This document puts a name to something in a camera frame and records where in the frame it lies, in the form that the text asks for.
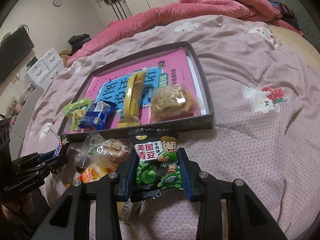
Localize brown snickers bar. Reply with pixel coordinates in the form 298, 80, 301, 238
53, 137, 71, 158

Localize clear brown pastry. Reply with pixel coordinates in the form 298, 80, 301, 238
71, 132, 129, 174

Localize green peas snack packet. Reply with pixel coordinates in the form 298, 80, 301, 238
129, 128, 183, 202

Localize orange cake packet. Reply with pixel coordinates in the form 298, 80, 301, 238
76, 163, 118, 185

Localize blue cookie packet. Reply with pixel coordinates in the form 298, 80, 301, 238
78, 101, 118, 131

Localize clear bag crispy noodles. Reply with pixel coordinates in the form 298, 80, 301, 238
150, 84, 202, 123

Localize yellow long snack bar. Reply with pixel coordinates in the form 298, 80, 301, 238
118, 68, 147, 128

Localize dark grey shallow box tray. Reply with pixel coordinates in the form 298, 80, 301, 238
58, 41, 214, 142

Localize white drawer cabinet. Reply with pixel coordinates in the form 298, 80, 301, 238
26, 48, 65, 89

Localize pink blue workbook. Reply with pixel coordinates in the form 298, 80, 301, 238
70, 47, 205, 133

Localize tan knitted blanket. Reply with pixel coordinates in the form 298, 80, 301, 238
59, 50, 72, 67

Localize mauve patterned bed cover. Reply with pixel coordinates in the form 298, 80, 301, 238
22, 15, 319, 239

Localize dark clothes pile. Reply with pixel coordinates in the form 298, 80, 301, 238
68, 34, 91, 55

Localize pink folded quilt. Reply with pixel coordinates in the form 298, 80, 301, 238
67, 0, 303, 67

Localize striped dark clothes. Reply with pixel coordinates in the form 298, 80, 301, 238
269, 0, 301, 30

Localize grey quilted headboard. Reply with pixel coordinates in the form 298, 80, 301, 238
272, 0, 319, 51

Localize black wall television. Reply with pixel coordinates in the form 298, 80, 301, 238
0, 27, 34, 82

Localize round wall clock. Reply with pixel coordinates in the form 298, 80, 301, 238
53, 0, 62, 7

